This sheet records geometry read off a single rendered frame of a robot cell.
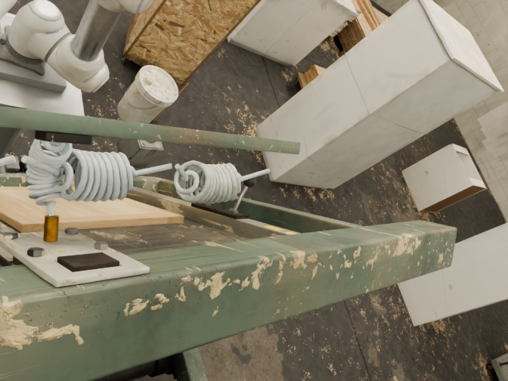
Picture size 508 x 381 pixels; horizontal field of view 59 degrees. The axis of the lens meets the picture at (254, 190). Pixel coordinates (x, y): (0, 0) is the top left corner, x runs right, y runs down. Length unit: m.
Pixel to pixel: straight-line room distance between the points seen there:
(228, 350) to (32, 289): 2.60
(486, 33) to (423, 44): 6.60
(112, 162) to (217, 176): 0.18
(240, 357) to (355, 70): 2.18
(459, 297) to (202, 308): 4.14
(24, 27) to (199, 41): 1.67
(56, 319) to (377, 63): 3.18
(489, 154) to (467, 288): 4.99
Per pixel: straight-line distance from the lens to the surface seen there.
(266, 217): 1.47
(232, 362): 3.02
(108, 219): 1.19
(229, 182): 0.71
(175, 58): 3.52
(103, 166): 0.57
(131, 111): 3.21
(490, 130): 9.32
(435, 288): 4.69
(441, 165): 5.99
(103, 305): 0.48
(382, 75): 3.41
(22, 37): 2.02
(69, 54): 1.90
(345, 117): 3.49
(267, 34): 4.80
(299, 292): 0.69
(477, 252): 4.52
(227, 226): 1.24
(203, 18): 3.29
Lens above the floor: 2.32
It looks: 38 degrees down
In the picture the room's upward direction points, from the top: 55 degrees clockwise
